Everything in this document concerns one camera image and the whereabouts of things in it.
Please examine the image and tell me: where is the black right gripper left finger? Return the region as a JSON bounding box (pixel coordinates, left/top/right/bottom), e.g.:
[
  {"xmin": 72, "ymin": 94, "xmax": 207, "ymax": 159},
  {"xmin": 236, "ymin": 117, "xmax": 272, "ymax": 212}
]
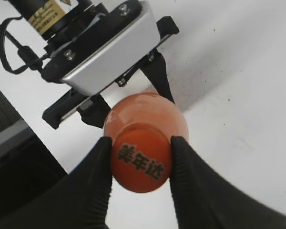
[{"xmin": 0, "ymin": 137, "xmax": 112, "ymax": 229}]

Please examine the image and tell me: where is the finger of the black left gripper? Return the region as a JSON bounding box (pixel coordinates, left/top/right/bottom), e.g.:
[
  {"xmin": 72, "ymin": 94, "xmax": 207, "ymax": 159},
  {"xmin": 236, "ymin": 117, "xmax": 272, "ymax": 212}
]
[
  {"xmin": 140, "ymin": 51, "xmax": 175, "ymax": 103},
  {"xmin": 77, "ymin": 94, "xmax": 111, "ymax": 129}
]

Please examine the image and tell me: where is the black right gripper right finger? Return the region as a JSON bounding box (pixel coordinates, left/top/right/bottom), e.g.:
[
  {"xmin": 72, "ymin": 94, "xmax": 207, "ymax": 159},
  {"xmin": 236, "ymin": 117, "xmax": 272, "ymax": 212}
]
[{"xmin": 169, "ymin": 136, "xmax": 286, "ymax": 229}]

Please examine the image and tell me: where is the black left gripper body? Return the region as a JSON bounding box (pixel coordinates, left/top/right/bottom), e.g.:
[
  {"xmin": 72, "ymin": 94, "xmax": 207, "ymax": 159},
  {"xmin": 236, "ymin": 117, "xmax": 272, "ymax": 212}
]
[{"xmin": 42, "ymin": 16, "xmax": 179, "ymax": 129}]

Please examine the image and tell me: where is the orange Mirinda soda bottle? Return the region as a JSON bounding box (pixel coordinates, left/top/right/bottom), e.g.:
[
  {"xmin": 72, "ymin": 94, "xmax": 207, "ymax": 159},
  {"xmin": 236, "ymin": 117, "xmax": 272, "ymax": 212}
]
[{"xmin": 103, "ymin": 92, "xmax": 190, "ymax": 148}]

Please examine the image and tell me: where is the orange bottle cap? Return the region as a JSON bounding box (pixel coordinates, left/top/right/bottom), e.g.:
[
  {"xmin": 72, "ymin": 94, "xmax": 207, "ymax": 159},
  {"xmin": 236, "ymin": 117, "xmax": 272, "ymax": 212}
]
[{"xmin": 111, "ymin": 126, "xmax": 173, "ymax": 193}]

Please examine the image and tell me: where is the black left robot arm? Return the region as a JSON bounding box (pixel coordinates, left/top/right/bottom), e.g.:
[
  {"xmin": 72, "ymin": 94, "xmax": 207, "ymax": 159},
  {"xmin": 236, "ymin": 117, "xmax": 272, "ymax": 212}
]
[{"xmin": 11, "ymin": 0, "xmax": 179, "ymax": 129}]

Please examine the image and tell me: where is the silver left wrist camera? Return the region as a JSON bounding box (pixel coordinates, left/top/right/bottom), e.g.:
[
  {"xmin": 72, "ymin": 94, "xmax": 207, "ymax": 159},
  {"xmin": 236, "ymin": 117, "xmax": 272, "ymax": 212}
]
[{"xmin": 41, "ymin": 0, "xmax": 161, "ymax": 96}]

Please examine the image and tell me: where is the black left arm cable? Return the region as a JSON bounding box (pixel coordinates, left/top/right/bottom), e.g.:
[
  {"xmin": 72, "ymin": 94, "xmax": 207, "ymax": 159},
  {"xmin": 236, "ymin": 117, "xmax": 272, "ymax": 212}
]
[{"xmin": 0, "ymin": 16, "xmax": 50, "ymax": 75}]

